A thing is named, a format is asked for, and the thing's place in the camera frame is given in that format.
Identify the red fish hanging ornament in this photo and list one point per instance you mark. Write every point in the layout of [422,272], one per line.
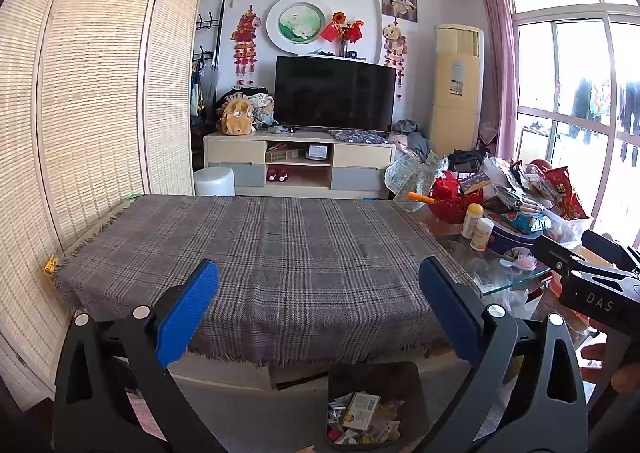
[246,38]

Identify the red plastic basket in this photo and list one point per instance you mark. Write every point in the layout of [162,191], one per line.
[450,205]

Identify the beige grey television cabinet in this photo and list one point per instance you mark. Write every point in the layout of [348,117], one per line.
[235,150]

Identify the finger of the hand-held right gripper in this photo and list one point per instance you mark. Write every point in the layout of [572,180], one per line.
[557,255]
[612,248]

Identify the black trash bin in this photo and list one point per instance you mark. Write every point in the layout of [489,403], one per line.
[380,378]

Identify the tall white yellow-cap bottle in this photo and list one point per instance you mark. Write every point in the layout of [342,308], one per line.
[471,223]

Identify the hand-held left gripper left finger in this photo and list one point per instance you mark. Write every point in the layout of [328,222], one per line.
[187,308]

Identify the floral patterned cloth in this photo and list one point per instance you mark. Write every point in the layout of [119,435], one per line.
[412,173]

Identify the silver foil wrapper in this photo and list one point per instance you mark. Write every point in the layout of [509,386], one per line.
[389,420]

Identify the red wrapper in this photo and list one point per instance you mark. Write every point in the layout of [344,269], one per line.
[334,433]

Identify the pink curtain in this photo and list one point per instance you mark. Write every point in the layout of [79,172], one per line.
[497,58]

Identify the plush hanging ornament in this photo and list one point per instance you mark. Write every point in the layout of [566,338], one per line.
[395,45]

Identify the purple book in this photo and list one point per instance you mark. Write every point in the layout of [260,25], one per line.
[474,183]

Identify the red slipper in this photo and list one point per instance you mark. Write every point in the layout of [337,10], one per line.
[283,175]
[272,176]

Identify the sunflower vase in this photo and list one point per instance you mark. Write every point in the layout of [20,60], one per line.
[342,30]

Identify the hanging dark laundry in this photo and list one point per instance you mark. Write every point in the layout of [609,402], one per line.
[600,103]

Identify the pink hairbrush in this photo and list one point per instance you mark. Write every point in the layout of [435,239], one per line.
[526,261]

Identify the bamboo folding screen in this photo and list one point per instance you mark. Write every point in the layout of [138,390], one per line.
[90,83]

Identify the round white wall plaque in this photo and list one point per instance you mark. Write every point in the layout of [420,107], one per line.
[299,25]

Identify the small yellow object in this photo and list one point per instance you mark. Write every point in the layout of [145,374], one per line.
[51,265]

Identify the yellow plush toy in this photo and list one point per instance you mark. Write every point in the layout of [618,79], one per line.
[236,118]

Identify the dark patterned cloth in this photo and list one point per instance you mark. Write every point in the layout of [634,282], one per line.
[357,136]

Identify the short white yellow-cap bottle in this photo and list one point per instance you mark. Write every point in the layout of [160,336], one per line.
[481,235]

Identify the pile of snack bags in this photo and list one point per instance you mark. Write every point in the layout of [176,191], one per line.
[510,183]

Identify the cream standing air conditioner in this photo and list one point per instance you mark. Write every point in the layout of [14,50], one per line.
[457,93]

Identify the white shelf device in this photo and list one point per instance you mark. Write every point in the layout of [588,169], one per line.
[316,152]

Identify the person's right hand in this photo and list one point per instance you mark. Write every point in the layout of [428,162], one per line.
[595,363]

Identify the black coat rack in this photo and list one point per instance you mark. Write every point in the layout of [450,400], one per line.
[220,33]

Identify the blue snack bag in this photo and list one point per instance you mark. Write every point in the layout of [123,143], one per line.
[525,222]

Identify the brown cardboard box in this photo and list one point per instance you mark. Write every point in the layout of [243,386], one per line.
[280,154]

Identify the white round stool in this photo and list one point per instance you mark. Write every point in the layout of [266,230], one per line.
[214,181]

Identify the sliding glass window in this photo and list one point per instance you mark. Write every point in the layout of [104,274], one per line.
[560,58]

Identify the grey clothes pile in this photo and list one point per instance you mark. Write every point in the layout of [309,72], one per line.
[412,138]

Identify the white cardboard box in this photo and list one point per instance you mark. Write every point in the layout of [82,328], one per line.
[362,408]

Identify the red snack bag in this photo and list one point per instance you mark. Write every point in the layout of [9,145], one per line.
[565,193]

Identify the grey plaid tablecloth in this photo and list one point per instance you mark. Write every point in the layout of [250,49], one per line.
[300,258]

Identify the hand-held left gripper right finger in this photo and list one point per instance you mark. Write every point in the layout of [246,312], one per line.
[450,308]

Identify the black television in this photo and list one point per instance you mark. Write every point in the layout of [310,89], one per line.
[335,93]

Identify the blue tin box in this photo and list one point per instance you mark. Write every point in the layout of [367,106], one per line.
[510,237]

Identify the black bag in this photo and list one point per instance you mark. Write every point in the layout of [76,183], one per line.
[465,160]

